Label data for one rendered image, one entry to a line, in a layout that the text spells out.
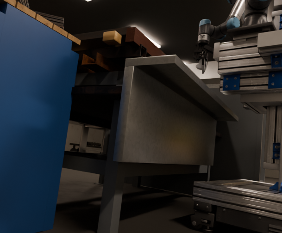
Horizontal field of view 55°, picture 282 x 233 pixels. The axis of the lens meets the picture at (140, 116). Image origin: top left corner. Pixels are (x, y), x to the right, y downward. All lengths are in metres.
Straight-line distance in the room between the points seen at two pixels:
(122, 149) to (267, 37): 0.84
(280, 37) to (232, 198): 0.75
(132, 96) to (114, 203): 0.43
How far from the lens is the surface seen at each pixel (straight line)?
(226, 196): 1.33
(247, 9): 1.66
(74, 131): 11.16
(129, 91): 0.97
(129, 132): 0.97
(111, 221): 1.14
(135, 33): 1.10
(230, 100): 2.57
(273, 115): 1.66
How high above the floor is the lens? 0.35
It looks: 7 degrees up
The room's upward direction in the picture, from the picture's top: 7 degrees clockwise
